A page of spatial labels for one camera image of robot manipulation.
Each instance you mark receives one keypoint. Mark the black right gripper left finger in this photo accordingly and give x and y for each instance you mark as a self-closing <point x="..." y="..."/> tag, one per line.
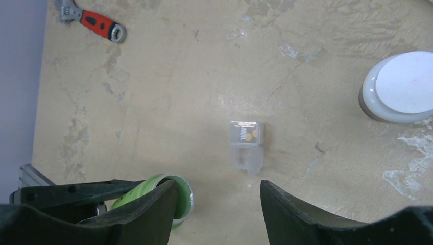
<point x="145" y="220"/>

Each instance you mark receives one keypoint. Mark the clear plastic pill organizer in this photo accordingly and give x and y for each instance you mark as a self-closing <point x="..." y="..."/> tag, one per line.
<point x="246" y="151"/>

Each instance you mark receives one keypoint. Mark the aluminium extrusion frame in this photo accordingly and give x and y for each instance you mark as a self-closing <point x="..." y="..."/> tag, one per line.
<point x="29" y="177"/>

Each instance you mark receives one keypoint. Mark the red handled adjustable wrench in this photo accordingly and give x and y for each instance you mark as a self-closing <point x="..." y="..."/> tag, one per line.
<point x="98" y="23"/>

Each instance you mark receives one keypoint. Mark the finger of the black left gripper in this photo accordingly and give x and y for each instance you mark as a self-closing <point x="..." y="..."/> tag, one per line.
<point x="41" y="197"/>

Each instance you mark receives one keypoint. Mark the white capped dark pill bottle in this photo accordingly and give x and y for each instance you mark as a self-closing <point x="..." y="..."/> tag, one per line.
<point x="398" y="89"/>

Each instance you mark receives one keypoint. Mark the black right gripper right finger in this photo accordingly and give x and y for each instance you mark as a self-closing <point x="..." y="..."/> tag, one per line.
<point x="290" y="220"/>

